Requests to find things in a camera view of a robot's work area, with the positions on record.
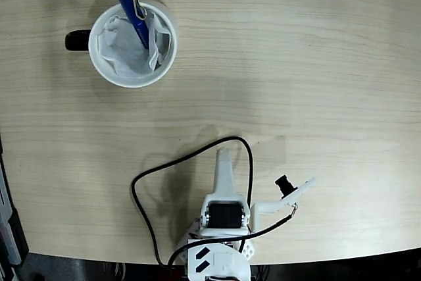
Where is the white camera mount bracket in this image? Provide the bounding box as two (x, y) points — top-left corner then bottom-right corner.
(249, 176), (318, 231)

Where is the blue pen with metal clip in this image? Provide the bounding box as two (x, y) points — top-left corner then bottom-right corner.
(113, 0), (151, 50)

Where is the long black cable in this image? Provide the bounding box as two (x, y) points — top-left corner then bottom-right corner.
(131, 135), (255, 267)

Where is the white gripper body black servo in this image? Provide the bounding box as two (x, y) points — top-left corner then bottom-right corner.
(199, 192), (253, 238)

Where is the crumpled white tissue paper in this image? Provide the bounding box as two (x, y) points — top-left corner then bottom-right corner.
(97, 9), (172, 80)

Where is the small black camera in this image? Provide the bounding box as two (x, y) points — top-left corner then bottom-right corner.
(275, 175), (299, 200)

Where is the black camera cable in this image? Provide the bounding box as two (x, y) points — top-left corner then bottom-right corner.
(166, 213), (293, 268)

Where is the white mug black handle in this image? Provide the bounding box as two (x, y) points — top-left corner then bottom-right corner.
(64, 0), (178, 89)

